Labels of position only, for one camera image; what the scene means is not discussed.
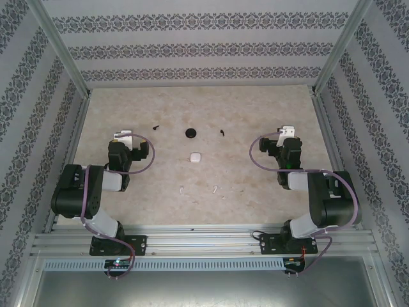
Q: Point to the right aluminium side rail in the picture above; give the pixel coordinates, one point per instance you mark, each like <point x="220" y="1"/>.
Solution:
<point x="326" y="128"/>

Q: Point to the left aluminium side rail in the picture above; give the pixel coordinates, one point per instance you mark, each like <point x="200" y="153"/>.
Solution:
<point x="72" y="150"/>

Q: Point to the white earbud charging case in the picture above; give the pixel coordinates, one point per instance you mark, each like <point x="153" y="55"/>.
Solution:
<point x="195" y="157"/>

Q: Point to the grey metal sheet panel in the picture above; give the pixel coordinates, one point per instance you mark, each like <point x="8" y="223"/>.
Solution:
<point x="204" y="291"/>

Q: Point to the right aluminium frame post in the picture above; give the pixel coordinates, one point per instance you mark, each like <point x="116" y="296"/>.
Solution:
<point x="342" y="44"/>

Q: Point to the black round charging case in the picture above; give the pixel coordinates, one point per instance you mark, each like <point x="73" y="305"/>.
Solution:
<point x="191" y="132"/>

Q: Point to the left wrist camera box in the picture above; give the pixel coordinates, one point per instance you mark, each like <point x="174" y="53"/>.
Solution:
<point x="126" y="137"/>

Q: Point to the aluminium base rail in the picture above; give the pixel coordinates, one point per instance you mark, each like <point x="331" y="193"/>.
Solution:
<point x="204" y="240"/>

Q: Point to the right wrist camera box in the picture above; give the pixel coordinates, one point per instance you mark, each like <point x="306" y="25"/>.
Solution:
<point x="287" y="131"/>

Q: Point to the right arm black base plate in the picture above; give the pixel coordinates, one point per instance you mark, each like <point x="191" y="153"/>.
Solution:
<point x="268" y="244"/>

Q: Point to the aluminium side rail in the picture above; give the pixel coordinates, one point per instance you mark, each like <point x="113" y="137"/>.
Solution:
<point x="72" y="150"/>
<point x="326" y="128"/>

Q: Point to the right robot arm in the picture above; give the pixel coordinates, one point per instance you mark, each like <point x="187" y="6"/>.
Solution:
<point x="335" y="204"/>

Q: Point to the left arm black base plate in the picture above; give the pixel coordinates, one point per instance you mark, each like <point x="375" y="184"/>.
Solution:
<point x="137" y="244"/>

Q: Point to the left aluminium frame post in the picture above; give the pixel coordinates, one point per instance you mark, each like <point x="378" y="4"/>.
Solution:
<point x="59" y="44"/>

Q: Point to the aluminium frame post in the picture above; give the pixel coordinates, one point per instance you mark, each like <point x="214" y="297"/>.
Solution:
<point x="59" y="44"/>
<point x="342" y="44"/>

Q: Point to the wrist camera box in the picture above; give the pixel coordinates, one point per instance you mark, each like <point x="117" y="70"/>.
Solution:
<point x="287" y="131"/>
<point x="126" y="137"/>

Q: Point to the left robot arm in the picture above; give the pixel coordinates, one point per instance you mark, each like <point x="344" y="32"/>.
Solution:
<point x="73" y="192"/>

